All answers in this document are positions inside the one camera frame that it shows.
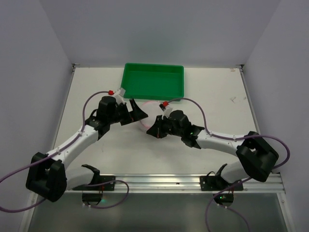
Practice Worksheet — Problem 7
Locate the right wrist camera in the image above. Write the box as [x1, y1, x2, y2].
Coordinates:
[159, 101, 173, 118]

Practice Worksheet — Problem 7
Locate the white mesh laundry bag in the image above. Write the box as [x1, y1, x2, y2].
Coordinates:
[139, 101, 162, 132]

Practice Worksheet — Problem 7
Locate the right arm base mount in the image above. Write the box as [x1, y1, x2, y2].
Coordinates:
[199, 164, 243, 207]

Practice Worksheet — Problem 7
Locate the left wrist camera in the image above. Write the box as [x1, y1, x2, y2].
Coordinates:
[113, 88, 126, 104]

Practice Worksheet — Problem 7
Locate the green plastic tray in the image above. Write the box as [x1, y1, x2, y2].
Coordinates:
[121, 63, 184, 101]

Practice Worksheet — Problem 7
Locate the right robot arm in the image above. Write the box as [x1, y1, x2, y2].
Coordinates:
[146, 110, 279, 185]

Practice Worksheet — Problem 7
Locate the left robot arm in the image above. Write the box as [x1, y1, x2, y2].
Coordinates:
[26, 96, 148, 202]

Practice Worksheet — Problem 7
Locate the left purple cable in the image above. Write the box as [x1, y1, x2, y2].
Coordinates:
[0, 89, 114, 213]

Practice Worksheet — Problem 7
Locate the aluminium mounting rail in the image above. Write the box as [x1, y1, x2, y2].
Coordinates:
[32, 173, 285, 194]

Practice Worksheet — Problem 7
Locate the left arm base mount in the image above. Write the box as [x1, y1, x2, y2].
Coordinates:
[72, 164, 116, 206]

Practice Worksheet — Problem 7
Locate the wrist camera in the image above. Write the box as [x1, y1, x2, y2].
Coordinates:
[113, 88, 126, 104]
[159, 101, 173, 118]

